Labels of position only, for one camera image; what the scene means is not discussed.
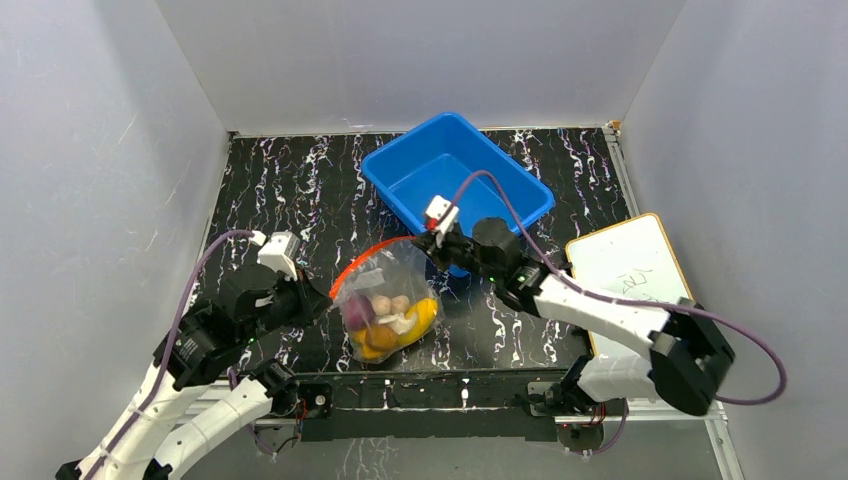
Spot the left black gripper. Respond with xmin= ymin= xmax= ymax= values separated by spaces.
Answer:
xmin=242 ymin=263 xmax=333 ymax=344

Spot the purple onion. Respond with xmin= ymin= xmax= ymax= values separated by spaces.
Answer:
xmin=340 ymin=293 xmax=376 ymax=332

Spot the clear zip top bag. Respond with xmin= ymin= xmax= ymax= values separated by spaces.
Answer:
xmin=330 ymin=236 xmax=444 ymax=364

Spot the yellow mango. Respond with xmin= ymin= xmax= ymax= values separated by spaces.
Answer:
xmin=397 ymin=298 xmax=440 ymax=348

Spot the orange bell pepper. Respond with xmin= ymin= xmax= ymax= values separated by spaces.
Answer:
xmin=349 ymin=329 xmax=384 ymax=363

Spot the brown potato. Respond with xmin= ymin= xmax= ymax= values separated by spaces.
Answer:
xmin=365 ymin=324 xmax=398 ymax=352

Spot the white mushroom piece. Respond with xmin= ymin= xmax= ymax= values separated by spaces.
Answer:
xmin=377 ymin=313 xmax=418 ymax=336

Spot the blue plastic bin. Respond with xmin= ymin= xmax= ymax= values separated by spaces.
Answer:
xmin=362 ymin=112 xmax=555 ymax=276

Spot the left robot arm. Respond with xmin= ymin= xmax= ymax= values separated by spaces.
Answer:
xmin=56 ymin=264 xmax=332 ymax=479

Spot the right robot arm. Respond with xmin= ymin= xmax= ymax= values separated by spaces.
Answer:
xmin=412 ymin=218 xmax=735 ymax=416

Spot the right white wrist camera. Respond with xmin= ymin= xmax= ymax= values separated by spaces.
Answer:
xmin=424 ymin=195 xmax=459 ymax=247

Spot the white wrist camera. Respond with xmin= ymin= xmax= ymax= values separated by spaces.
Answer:
xmin=424 ymin=195 xmax=459 ymax=247
xmin=250 ymin=230 xmax=300 ymax=281

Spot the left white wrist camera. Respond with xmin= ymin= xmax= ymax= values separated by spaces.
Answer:
xmin=250 ymin=230 xmax=300 ymax=281

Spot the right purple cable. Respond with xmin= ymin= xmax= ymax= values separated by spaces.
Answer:
xmin=447 ymin=169 xmax=790 ymax=407

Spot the purple cable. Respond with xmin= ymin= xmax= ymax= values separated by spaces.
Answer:
xmin=79 ymin=229 xmax=268 ymax=480
xmin=447 ymin=169 xmax=790 ymax=407

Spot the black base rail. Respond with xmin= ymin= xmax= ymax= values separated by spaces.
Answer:
xmin=231 ymin=360 xmax=631 ymax=445

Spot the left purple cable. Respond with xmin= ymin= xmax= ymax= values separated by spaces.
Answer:
xmin=79 ymin=229 xmax=268 ymax=480

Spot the white board wooden frame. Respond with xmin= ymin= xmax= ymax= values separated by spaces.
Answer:
xmin=564 ymin=211 xmax=694 ymax=359

